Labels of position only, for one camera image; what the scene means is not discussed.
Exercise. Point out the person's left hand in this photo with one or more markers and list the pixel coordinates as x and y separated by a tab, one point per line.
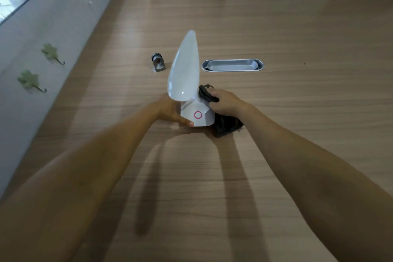
167	112

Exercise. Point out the person's right hand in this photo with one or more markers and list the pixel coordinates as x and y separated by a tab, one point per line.
225	102

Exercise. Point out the person's right thumb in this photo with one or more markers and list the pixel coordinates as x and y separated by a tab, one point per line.
215	102

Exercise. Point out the person's left thumb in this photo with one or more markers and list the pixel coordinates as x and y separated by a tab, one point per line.
185	121

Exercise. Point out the dark grey cleaning cloth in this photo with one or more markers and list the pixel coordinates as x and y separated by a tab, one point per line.
225	125

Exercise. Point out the white desk lamp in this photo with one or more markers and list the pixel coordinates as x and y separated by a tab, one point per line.
188	86

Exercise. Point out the person's left forearm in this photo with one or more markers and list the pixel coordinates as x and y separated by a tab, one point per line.
76	185

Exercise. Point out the person's right forearm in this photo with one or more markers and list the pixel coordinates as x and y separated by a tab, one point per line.
319	175

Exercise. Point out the small silver metal clamp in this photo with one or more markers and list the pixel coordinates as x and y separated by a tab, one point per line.
158	62

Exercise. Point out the green clover wall hook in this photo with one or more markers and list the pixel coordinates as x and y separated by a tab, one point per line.
30	80
52	53

